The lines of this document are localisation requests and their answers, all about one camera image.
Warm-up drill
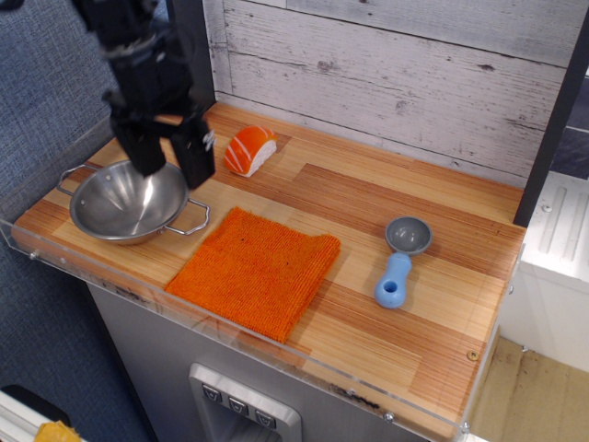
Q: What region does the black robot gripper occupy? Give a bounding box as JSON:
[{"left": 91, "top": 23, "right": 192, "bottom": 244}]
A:
[{"left": 101, "top": 31, "right": 215, "bottom": 189}]

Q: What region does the stainless steel bowl with handles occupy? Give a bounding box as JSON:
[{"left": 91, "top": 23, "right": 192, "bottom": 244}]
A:
[{"left": 56, "top": 160, "right": 211, "bottom": 245}]

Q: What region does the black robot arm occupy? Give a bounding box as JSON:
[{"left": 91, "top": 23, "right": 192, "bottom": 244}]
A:
[{"left": 74, "top": 1, "right": 215, "bottom": 189}]

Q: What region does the toy salmon nigiri sushi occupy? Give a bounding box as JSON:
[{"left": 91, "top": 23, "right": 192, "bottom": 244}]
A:
[{"left": 224, "top": 125, "right": 278, "bottom": 178}]

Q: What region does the orange folded cloth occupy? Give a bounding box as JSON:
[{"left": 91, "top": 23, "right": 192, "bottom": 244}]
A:
[{"left": 165, "top": 207, "right": 341, "bottom": 343}]

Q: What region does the grey cabinet with button panel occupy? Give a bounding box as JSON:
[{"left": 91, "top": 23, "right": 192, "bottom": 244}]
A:
[{"left": 89, "top": 285, "right": 420, "bottom": 441}]

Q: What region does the blue grey toy scoop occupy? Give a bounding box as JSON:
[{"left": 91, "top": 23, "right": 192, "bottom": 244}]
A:
[{"left": 374, "top": 216, "right": 433, "bottom": 309}]

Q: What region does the yellow object bottom left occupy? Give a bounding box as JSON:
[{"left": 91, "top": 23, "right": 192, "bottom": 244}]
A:
[{"left": 33, "top": 421, "right": 82, "bottom": 442}]

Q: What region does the white toy sink counter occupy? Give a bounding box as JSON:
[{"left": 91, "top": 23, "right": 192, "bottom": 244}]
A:
[{"left": 499, "top": 172, "right": 588, "bottom": 371}]

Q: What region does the clear acrylic guard rail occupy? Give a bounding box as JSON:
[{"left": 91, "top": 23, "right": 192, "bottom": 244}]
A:
[{"left": 0, "top": 64, "right": 525, "bottom": 438}]

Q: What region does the right dark vertical post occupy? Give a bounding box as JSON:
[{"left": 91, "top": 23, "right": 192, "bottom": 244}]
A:
[{"left": 513, "top": 11, "right": 588, "bottom": 227}]

